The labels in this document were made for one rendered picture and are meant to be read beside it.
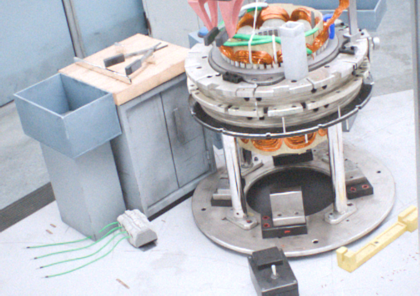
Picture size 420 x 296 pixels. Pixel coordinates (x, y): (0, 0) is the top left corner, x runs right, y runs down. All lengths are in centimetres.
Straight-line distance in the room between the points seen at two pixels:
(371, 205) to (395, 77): 229
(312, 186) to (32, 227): 56
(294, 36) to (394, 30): 299
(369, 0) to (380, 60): 221
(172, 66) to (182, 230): 31
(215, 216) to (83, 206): 25
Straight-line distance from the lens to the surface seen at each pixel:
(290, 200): 149
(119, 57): 157
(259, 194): 166
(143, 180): 160
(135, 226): 157
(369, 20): 169
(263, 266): 139
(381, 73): 387
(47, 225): 171
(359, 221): 152
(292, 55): 134
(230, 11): 127
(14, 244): 168
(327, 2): 181
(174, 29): 399
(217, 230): 154
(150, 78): 153
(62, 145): 150
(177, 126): 160
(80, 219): 163
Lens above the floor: 169
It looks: 29 degrees down
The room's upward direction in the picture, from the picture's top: 10 degrees counter-clockwise
